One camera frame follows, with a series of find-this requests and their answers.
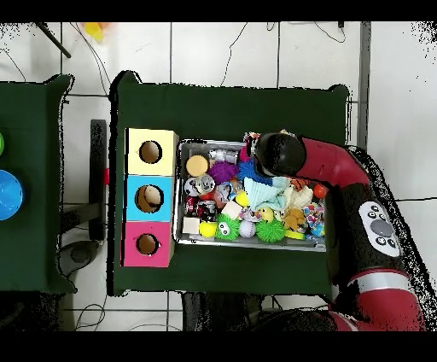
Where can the polka dot cloth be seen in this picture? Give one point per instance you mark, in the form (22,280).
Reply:
(251,140)

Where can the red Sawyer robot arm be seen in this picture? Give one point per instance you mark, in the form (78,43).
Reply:
(334,164)

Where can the wooden box with three holes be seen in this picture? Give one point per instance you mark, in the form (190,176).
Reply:
(164,164)

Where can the shallow mesh bin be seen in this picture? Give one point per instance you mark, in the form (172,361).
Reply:
(245,241)

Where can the purple spiky ball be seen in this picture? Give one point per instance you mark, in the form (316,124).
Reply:
(223,172)

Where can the crushed drink can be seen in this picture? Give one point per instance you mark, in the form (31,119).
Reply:
(205,184)

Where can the orange round sponge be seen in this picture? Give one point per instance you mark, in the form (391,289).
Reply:
(197,166)

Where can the blue spiky ball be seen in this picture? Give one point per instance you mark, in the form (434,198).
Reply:
(247,170)

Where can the light blue knitted cloth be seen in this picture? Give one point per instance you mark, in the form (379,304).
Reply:
(263,194)

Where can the green spiky toy with eyes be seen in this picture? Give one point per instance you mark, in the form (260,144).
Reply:
(227,229)

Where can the white baseball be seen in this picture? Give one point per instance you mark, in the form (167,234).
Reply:
(247,228)

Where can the green spiky ball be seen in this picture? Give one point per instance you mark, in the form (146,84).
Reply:
(270,231)

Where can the brown teddy bear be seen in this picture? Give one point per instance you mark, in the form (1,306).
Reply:
(293,220)

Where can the orange ball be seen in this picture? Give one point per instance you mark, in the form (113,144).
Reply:
(319,192)

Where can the black upright panel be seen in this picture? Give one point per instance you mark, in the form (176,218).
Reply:
(97,170)

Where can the grey round base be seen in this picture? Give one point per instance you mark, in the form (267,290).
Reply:
(80,254)

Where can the yellow object on floor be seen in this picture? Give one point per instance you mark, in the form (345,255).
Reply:
(93,30)

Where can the dark green side tablecloth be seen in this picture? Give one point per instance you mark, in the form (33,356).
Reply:
(30,239)

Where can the blue bowl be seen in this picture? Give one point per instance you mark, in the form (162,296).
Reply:
(10,194)

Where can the black rod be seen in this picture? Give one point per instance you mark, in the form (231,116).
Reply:
(54,41)

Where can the green round object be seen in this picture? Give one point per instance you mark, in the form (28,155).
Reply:
(1,145)

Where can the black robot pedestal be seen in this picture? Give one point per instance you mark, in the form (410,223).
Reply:
(222,312)

